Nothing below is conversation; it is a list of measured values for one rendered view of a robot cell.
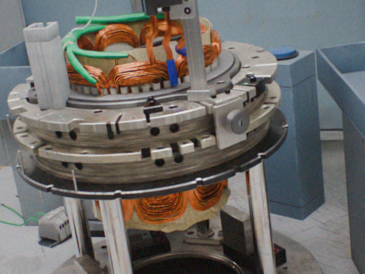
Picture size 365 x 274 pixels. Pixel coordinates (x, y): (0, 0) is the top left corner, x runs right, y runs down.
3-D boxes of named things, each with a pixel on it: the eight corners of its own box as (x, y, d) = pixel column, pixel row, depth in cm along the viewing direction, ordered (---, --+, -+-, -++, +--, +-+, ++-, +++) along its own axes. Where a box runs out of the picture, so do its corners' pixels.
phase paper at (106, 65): (79, 93, 84) (72, 54, 82) (84, 88, 85) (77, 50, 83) (148, 89, 82) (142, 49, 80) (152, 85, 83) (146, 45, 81)
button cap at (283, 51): (286, 59, 111) (286, 52, 110) (263, 57, 113) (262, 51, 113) (300, 51, 114) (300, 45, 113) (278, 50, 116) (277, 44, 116)
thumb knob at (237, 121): (226, 136, 77) (223, 112, 76) (245, 128, 79) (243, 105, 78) (233, 138, 76) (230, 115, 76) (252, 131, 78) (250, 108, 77)
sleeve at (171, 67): (168, 87, 81) (164, 60, 80) (171, 84, 82) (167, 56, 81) (177, 87, 81) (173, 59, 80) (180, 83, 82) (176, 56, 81)
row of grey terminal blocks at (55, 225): (55, 249, 120) (49, 225, 118) (33, 243, 123) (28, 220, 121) (97, 220, 127) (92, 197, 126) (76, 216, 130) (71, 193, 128)
